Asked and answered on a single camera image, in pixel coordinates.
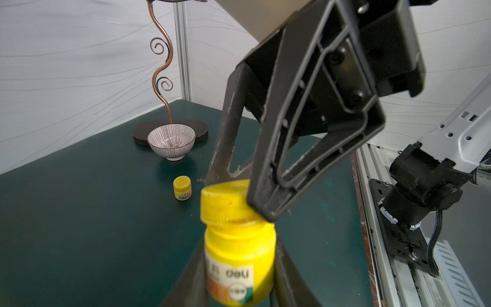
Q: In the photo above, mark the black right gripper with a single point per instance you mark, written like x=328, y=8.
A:
x=324, y=64

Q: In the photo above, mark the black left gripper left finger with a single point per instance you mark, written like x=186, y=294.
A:
x=191, y=286

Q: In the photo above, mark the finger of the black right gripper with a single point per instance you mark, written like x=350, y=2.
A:
x=243, y=91

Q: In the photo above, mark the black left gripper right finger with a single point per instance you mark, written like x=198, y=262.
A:
x=289, y=288

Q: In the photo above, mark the yellow jar lid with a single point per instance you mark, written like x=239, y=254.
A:
x=225, y=205

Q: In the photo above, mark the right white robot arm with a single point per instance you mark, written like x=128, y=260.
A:
x=434, y=168

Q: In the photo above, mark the purple patterned bowl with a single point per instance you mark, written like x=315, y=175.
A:
x=172, y=141

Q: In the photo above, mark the bronze scroll jewelry stand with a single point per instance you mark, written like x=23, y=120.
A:
x=160, y=46

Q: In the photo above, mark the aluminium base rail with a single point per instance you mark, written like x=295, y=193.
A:
x=462, y=252

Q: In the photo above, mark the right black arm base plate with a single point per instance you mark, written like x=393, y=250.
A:
x=400, y=213

